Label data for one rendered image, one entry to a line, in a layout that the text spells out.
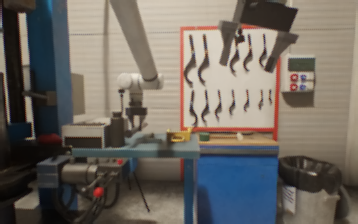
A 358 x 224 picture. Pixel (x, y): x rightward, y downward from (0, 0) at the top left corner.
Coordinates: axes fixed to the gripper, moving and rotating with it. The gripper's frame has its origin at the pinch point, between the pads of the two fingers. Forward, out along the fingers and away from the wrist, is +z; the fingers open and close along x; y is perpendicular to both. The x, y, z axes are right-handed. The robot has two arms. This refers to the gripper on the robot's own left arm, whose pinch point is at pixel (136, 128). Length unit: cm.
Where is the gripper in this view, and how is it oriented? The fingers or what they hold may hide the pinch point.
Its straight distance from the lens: 114.9
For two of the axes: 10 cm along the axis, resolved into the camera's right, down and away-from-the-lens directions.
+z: 0.0, 10.0, 0.7
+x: -10.0, 0.0, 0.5
